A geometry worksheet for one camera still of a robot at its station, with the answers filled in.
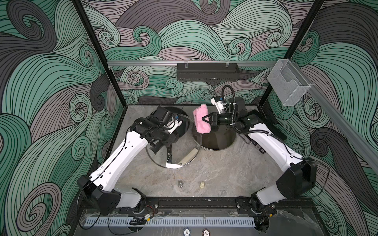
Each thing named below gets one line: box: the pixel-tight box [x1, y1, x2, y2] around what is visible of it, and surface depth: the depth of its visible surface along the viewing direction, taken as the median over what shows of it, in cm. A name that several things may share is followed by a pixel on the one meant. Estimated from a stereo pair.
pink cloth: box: [192, 104, 212, 134], surface depth 75 cm
